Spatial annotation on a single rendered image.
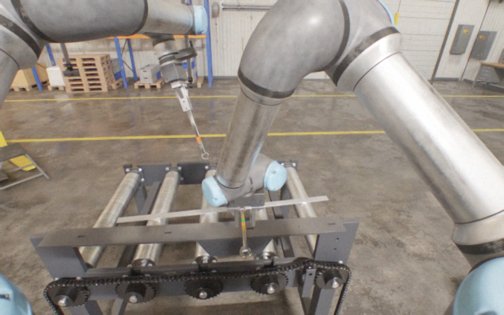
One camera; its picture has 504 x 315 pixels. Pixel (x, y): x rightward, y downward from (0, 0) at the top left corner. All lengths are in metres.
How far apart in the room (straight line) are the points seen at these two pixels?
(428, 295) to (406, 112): 2.35
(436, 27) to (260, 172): 12.05
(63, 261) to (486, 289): 1.31
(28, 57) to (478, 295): 0.59
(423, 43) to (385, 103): 11.92
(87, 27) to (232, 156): 0.30
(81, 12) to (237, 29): 9.41
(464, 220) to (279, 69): 0.31
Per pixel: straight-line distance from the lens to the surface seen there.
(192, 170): 1.99
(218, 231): 1.03
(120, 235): 1.12
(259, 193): 0.82
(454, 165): 0.39
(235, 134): 0.45
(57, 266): 1.39
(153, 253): 1.38
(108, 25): 0.45
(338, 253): 1.28
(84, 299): 1.44
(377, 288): 2.50
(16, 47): 0.47
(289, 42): 0.35
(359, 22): 0.42
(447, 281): 2.86
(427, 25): 12.27
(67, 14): 0.43
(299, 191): 1.69
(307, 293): 1.32
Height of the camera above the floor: 1.89
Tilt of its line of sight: 29 degrees down
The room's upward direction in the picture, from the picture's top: 1 degrees clockwise
